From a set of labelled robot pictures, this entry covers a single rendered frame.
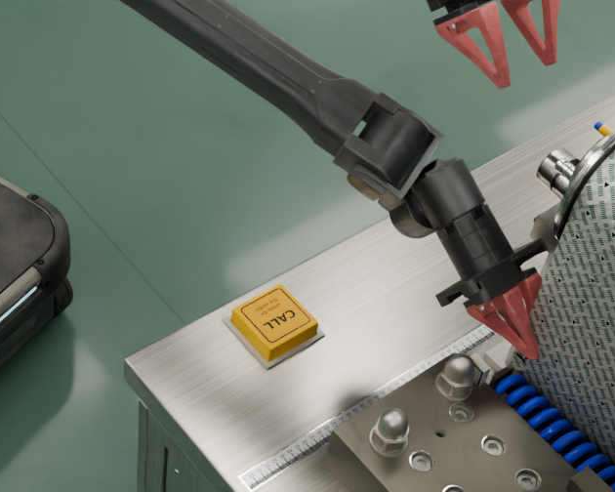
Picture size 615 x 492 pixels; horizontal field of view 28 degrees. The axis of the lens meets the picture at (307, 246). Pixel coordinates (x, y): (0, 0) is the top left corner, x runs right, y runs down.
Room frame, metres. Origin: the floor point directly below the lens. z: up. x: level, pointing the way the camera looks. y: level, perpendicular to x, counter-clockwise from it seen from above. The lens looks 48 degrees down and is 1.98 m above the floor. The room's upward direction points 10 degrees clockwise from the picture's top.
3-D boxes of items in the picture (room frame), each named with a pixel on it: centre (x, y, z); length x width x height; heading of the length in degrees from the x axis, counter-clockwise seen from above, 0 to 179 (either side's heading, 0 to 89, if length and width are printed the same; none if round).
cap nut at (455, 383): (0.72, -0.16, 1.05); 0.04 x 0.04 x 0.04
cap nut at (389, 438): (0.64, -0.11, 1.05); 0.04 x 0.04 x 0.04
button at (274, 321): (0.85, 0.02, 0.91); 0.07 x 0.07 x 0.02; 47
